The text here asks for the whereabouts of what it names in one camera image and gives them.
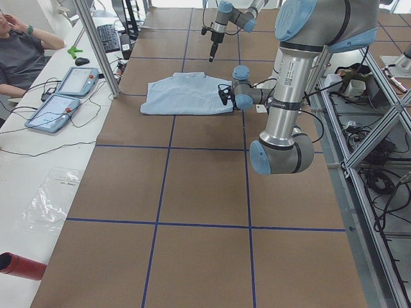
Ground green plastic tool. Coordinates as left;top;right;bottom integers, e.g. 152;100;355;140
67;46;83;60

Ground black computer mouse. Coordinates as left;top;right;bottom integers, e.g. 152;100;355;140
74;57;90;66

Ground upper teach pendant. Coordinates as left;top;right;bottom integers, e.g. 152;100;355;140
56;67;99;98

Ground white camera post base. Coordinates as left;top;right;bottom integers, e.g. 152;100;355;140
258;1;324;111

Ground aluminium frame post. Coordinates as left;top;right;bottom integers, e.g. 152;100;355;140
73;0;120;98

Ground light blue button shirt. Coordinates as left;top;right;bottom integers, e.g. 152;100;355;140
140;72;234;116

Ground lower teach pendant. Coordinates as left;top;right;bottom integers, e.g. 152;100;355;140
24;94;80;133

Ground teach pendant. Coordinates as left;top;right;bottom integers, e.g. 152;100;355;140
24;94;80;133
56;67;99;98

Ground black keyboard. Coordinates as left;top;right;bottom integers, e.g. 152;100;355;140
96;24;121;53

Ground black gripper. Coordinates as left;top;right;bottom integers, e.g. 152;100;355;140
201;22;225;62
218;83;236;108

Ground clear plastic bag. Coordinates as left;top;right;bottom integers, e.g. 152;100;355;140
16;167;84;234

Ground person in grey shirt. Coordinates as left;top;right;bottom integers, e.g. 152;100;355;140
1;13;65;98

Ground red cylinder bottle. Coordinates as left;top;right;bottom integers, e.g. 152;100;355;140
1;252;47;280

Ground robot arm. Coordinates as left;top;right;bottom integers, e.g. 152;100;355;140
218;1;380;175
201;0;268;62

